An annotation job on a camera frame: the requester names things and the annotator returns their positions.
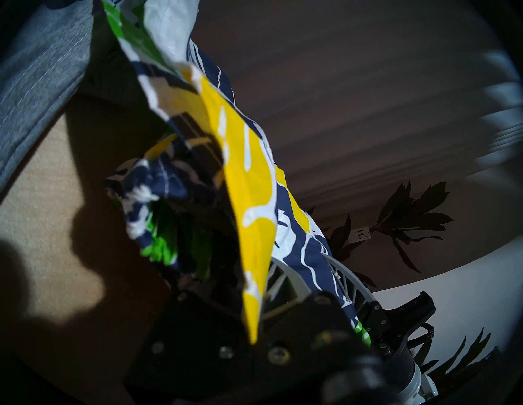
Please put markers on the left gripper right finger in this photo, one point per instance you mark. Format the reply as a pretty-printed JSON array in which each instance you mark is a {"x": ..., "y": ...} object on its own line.
[{"x": 286, "y": 285}]

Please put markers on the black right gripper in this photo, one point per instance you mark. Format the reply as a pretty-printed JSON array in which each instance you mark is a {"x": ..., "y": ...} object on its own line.
[{"x": 396, "y": 326}]

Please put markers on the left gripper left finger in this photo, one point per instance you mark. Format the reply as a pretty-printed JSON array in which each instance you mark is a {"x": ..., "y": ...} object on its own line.
[{"x": 216, "y": 285}]

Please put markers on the floral print shorts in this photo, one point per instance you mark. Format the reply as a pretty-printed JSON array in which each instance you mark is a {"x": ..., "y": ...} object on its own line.
[{"x": 245, "y": 171}]

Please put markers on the grey shorts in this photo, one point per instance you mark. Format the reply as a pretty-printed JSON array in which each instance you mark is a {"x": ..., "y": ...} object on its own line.
[{"x": 36, "y": 81}]

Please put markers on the white paper plant tag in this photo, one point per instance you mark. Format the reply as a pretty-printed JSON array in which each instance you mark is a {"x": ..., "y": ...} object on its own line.
[{"x": 359, "y": 234}]

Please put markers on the tall dark leafy plant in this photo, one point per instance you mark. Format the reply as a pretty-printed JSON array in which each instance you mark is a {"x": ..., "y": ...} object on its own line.
[{"x": 408, "y": 212}]

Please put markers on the white curved arch pillar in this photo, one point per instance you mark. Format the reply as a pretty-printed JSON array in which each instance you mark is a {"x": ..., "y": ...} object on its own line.
[{"x": 470, "y": 294}]

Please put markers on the dark plant in pot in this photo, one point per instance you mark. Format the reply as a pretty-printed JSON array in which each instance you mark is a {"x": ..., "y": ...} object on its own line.
[{"x": 457, "y": 367}]

